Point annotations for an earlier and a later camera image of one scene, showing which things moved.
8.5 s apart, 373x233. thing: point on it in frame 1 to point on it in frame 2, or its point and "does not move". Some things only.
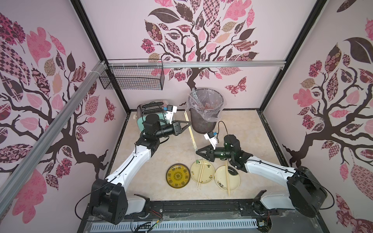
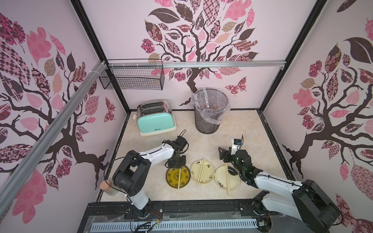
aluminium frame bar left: x=15 y=179 does not move
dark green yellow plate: x=178 y=175 does not move
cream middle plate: x=208 y=173 does not move
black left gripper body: x=176 y=129 to x=178 y=162
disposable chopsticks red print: x=228 y=180 does not move
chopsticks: x=190 y=130 to x=179 y=178
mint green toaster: x=153 y=107 does not move
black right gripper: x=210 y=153 to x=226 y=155
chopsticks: x=200 y=173 does not move
